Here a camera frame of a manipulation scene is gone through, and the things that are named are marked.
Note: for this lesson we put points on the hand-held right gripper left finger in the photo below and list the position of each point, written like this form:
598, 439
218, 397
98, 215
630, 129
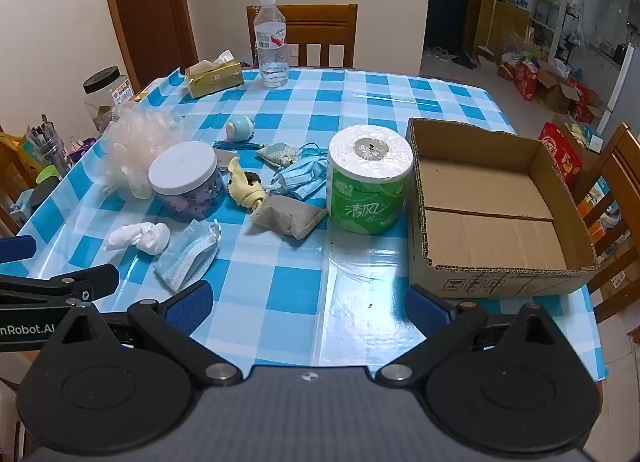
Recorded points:
192, 304

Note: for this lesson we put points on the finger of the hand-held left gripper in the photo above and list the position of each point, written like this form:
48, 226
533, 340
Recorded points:
95, 279
17, 247

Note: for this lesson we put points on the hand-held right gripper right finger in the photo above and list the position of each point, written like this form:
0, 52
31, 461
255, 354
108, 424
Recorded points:
425, 311

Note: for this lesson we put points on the blue face mask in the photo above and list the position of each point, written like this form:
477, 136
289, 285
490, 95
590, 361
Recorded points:
300, 179
185, 257

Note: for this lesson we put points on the white tissue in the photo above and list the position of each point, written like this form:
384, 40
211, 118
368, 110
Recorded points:
142, 237

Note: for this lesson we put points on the cardboard box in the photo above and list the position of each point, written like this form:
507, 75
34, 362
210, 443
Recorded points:
500, 282

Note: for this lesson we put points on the yellow cloth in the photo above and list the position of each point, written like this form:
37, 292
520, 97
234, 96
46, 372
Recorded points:
240, 189

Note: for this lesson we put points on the grey linen pouch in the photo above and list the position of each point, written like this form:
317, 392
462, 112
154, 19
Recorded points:
287, 217

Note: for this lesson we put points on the pale pink bath pouf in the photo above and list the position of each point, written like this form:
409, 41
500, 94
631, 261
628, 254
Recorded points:
132, 141

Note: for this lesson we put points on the patterned sachet with blue tassel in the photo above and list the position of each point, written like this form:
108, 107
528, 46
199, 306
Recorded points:
277, 154

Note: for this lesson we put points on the light blue round toy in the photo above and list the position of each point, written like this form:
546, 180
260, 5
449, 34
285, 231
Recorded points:
239, 126

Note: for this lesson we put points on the green round container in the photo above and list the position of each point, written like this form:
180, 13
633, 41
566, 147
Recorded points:
46, 175

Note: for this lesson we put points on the glass jar of pens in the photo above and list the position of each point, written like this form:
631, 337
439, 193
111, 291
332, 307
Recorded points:
47, 151

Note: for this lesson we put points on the blue checkered tablecloth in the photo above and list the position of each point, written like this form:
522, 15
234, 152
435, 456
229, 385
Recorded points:
300, 292

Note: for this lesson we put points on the toilet paper roll green wrapper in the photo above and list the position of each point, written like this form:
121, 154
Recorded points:
365, 192

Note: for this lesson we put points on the plastic jar with white lid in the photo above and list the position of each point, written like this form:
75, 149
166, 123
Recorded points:
182, 166

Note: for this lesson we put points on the clear jar with black lid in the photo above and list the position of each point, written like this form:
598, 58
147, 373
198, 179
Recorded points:
102, 79

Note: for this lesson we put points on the red printed carton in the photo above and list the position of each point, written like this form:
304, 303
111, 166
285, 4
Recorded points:
562, 156

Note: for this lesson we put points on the yellow tissue pack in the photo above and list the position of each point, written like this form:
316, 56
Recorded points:
215, 79

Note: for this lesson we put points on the wooden chair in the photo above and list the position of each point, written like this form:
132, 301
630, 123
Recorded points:
320, 21
620, 176

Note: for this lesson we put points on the red gift bag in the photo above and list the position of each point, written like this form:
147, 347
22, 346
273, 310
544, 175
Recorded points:
526, 81

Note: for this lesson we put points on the pair of dark slippers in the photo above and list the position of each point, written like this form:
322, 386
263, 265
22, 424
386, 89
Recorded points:
465, 62

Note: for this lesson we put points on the open brown cardboard carton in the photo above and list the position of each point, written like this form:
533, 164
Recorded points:
557, 89

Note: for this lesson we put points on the pair of grey slippers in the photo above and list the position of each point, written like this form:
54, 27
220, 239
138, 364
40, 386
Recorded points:
442, 52

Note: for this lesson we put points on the low red carton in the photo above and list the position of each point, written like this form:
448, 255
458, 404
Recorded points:
587, 101

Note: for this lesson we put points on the brown wooden door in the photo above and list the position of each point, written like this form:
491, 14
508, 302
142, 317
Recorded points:
150, 16

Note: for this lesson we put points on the clear plastic water bottle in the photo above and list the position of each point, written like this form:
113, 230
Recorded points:
272, 41

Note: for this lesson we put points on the wooden cabinet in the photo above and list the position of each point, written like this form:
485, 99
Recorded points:
500, 21

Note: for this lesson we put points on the white refrigerator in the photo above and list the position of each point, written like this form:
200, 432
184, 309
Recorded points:
627, 76

